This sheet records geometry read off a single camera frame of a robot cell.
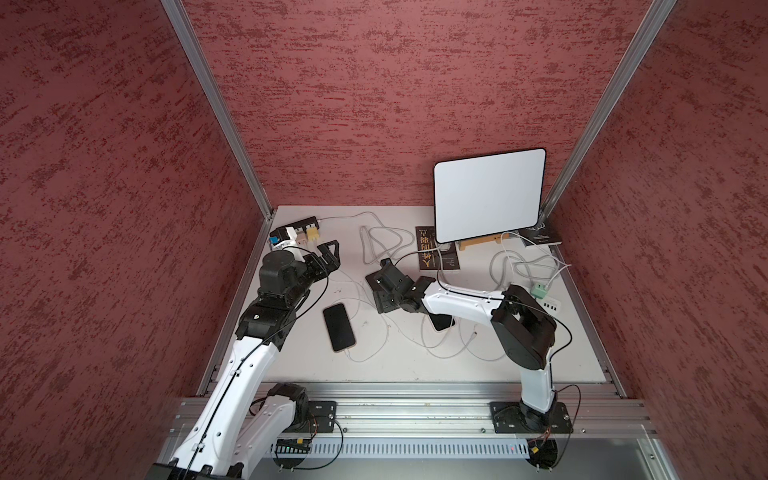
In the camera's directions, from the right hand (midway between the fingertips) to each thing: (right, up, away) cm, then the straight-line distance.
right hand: (388, 299), depth 92 cm
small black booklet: (+62, +22, +26) cm, 70 cm away
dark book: (+17, +13, +15) cm, 26 cm away
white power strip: (+52, -2, 0) cm, 52 cm away
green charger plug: (+48, +3, 0) cm, 48 cm away
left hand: (-16, +15, -18) cm, 29 cm away
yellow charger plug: (-30, +21, +20) cm, 42 cm away
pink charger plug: (-33, +19, +18) cm, 43 cm away
